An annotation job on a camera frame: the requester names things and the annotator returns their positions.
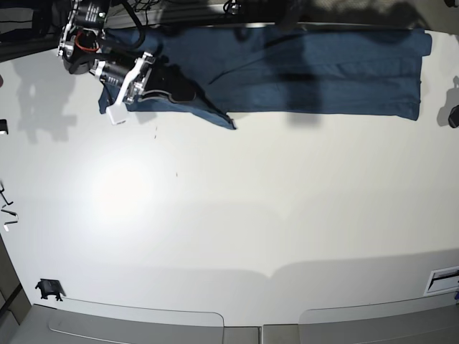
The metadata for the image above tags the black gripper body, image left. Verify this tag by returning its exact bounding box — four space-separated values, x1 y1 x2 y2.
90 57 143 93

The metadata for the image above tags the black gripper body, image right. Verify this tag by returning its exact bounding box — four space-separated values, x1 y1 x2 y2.
448 105 459 128

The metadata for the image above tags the dark blue T-shirt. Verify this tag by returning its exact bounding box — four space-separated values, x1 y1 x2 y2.
98 25 432 130

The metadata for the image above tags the black hex key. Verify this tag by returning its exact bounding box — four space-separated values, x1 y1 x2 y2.
0 182 14 206

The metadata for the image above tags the silver hex key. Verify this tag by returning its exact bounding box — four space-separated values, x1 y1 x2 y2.
1 208 19 232

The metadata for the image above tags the grey right chair back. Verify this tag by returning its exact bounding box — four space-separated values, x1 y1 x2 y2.
261 300 459 344

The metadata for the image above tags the grey chair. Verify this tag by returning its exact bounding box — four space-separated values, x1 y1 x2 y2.
261 300 459 344
22 304 262 344

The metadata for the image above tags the black plastic clip part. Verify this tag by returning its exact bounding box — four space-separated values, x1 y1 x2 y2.
35 279 65 302

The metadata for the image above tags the grey left chair back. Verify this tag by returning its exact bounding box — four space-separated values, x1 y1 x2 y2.
22 304 262 344

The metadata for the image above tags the white wrist camera, image left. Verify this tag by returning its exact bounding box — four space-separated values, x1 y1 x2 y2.
106 103 130 125

